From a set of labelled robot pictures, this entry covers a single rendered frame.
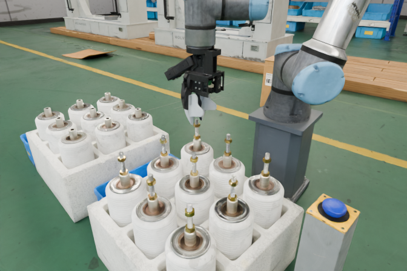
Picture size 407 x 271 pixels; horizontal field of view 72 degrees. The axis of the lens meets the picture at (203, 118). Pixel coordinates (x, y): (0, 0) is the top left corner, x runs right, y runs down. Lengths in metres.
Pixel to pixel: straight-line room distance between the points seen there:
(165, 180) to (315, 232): 0.37
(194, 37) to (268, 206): 0.43
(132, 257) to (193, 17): 0.53
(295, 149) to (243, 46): 1.83
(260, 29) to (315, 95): 1.92
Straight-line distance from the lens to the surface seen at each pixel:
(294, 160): 0.95
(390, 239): 1.06
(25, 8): 7.12
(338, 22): 0.75
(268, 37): 2.60
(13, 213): 1.16
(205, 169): 0.82
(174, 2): 3.36
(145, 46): 3.47
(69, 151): 0.94
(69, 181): 0.94
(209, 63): 0.68
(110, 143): 0.98
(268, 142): 0.94
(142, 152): 1.03
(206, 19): 0.67
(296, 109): 0.91
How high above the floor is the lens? 0.68
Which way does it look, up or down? 25 degrees down
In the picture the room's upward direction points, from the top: straight up
